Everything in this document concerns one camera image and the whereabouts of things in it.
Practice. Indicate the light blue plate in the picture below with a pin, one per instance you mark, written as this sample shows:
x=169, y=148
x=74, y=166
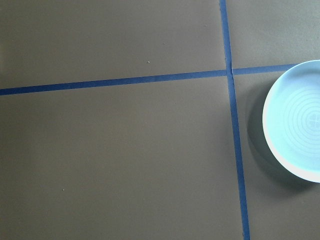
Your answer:
x=295, y=120

